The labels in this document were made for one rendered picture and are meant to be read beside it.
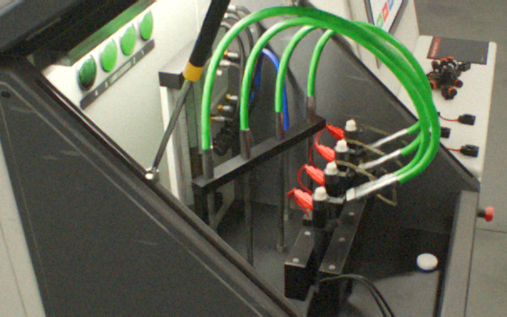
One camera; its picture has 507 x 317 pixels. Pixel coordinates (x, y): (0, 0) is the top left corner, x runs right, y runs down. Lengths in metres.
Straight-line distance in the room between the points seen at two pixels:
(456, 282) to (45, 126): 0.75
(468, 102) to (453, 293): 0.65
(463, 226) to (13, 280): 0.81
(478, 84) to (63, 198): 1.23
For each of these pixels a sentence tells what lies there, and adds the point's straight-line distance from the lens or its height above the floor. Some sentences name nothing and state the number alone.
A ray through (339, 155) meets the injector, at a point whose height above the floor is 1.09.
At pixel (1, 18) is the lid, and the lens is 0.79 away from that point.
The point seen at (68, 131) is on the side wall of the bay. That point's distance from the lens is 0.83.
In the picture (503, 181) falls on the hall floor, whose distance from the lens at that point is 3.32.
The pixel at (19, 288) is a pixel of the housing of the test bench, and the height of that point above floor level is 1.10.
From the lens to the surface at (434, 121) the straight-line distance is 1.06.
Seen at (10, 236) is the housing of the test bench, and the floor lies 1.20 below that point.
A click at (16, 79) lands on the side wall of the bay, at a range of 0.84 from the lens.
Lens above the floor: 1.77
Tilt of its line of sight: 32 degrees down
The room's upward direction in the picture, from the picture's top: 2 degrees counter-clockwise
